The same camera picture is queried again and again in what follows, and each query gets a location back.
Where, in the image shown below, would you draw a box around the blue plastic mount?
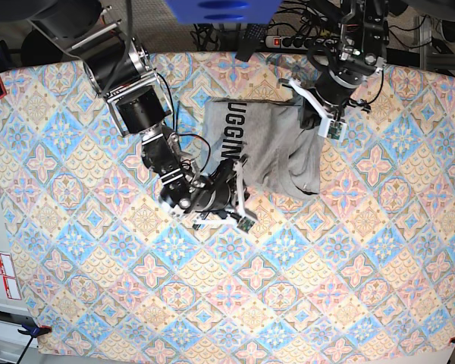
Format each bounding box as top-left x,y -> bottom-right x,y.
165,0 -> 281,24

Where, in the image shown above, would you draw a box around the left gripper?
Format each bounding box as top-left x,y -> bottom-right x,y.
298,71 -> 360,129

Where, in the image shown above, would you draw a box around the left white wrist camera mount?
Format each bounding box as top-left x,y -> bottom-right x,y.
278,77 -> 372,140

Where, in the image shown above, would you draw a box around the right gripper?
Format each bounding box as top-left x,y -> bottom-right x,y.
191,158 -> 236,215

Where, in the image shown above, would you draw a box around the patterned tile tablecloth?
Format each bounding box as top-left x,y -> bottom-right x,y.
0,62 -> 455,363

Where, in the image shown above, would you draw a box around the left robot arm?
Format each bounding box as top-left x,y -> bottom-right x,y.
300,1 -> 388,130

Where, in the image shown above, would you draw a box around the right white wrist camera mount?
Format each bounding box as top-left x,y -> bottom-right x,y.
193,155 -> 258,233

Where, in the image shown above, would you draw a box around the black remote-like bracket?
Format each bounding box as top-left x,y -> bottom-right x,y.
235,24 -> 268,62

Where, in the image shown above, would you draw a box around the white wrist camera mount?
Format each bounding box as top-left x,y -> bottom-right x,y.
278,77 -> 372,140
193,155 -> 258,233

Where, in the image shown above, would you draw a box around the black power strip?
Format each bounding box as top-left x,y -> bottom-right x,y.
265,35 -> 339,52

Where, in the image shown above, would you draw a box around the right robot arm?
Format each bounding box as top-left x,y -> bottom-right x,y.
26,1 -> 244,218

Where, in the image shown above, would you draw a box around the grey T-shirt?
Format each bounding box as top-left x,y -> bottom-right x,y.
202,99 -> 325,200

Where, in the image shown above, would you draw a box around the blue clamp bottom left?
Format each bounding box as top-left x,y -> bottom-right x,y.
17,325 -> 52,338

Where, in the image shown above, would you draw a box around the red white labels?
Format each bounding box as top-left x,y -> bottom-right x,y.
0,252 -> 21,300

